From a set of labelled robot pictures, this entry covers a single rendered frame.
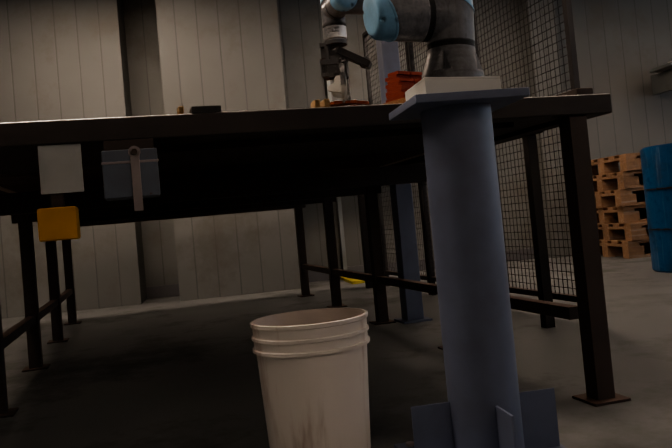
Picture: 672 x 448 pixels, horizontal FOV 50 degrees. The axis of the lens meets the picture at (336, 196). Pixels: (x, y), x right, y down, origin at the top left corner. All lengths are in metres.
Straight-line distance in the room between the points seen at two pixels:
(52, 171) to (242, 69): 5.16
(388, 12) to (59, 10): 5.87
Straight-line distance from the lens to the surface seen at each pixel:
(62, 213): 1.87
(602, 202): 7.68
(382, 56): 4.19
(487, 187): 1.72
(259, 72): 6.97
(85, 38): 7.28
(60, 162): 1.91
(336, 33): 2.32
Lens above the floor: 0.61
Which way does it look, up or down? 2 degrees up
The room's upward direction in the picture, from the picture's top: 5 degrees counter-clockwise
